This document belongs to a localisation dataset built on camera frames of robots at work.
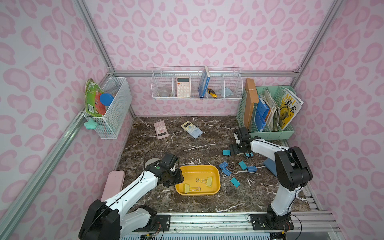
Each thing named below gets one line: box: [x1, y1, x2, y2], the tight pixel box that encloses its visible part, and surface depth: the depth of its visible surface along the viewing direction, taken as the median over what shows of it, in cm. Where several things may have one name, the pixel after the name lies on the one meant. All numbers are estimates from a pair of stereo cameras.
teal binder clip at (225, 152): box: [222, 150, 231, 156], surface depth 100 cm
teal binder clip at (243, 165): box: [238, 160, 248, 170], surface depth 94 cm
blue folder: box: [255, 97, 270, 133], surface depth 99 cm
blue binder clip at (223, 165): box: [218, 161, 229, 170], surface depth 94 cm
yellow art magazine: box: [279, 87, 304, 131], surface depth 100 cm
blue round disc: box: [99, 93, 115, 107], surface depth 77 cm
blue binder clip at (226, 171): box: [222, 168, 233, 176], surface depth 91 cm
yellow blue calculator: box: [180, 120, 204, 139], surface depth 112 cm
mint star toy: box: [84, 117, 98, 130], surface depth 64 cm
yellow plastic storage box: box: [175, 165, 221, 196], surface depth 87 cm
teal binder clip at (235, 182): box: [230, 177, 241, 188], surface depth 87 cm
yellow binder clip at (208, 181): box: [196, 176, 213, 188], surface depth 87 cm
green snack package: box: [85, 78, 107, 117], surface depth 72 cm
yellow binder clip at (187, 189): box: [184, 183, 201, 194], surface depth 85 cm
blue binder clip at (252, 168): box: [247, 166, 258, 172], surface depth 93 cm
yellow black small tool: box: [207, 88, 218, 99], surface depth 94 cm
